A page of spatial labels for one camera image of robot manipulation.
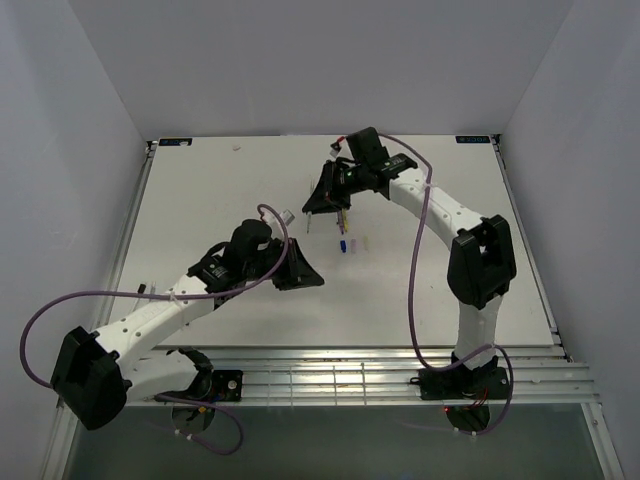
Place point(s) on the aluminium rail frame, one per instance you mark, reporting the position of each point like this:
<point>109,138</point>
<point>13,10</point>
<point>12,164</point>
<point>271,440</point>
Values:
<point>290,377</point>

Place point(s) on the right blue corner label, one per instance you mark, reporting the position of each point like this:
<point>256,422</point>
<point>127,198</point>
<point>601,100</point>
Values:
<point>473,139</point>

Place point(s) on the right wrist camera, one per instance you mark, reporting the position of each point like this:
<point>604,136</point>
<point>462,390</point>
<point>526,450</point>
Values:
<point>335,147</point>

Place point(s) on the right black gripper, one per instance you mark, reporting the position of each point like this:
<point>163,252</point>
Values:
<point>327,197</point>

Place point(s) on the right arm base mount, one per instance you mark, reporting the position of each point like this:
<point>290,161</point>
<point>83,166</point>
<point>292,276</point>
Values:
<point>488,382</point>

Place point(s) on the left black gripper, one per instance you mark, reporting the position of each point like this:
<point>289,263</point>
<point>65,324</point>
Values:
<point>298,271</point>

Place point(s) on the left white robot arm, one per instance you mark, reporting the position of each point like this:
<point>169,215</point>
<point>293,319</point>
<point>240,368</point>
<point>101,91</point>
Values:
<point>98,373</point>

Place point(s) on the left blue corner label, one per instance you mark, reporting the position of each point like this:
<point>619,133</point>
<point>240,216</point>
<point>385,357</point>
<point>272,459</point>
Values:
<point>178,142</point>

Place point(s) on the blue corner label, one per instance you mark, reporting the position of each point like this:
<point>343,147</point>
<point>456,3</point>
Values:
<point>473,139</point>
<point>178,142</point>

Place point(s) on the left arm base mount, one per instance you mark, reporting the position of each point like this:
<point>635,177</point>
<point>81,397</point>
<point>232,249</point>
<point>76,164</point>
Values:
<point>209,384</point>

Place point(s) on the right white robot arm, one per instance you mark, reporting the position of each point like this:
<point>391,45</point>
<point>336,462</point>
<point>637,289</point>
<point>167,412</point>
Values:
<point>481,261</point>

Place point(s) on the yellow highlighter pen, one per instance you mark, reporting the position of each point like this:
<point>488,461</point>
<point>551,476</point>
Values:
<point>345,221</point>

